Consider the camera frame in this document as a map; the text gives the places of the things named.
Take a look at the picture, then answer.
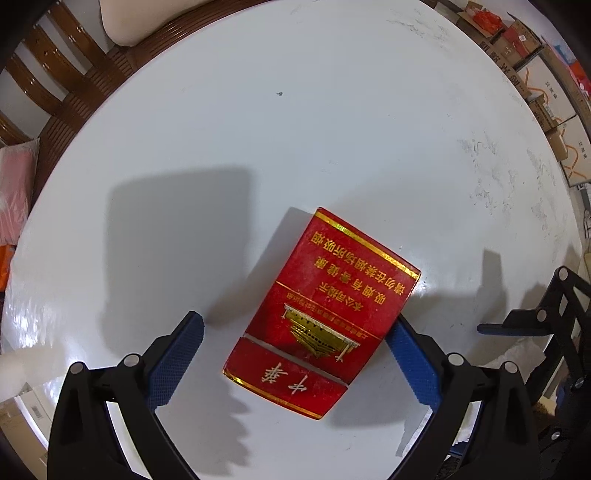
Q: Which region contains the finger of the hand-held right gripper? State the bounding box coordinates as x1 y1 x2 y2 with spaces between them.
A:
477 265 591 385

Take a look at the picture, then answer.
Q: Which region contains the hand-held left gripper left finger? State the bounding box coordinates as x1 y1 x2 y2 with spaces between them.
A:
47 311 205 480

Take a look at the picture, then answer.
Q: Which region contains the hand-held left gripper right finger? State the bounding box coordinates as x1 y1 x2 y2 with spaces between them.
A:
385 314 540 480

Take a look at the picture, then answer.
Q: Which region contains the red cigarette box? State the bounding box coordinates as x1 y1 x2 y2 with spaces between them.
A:
222 207 422 421

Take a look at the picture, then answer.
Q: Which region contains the stack of cardboard boxes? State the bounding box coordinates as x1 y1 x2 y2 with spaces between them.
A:
438 0 591 190

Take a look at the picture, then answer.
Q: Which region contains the wooden chair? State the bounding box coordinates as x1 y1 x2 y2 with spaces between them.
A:
0 0 185 153

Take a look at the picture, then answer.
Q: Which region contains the beige cushion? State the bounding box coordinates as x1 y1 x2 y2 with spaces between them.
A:
100 0 218 47

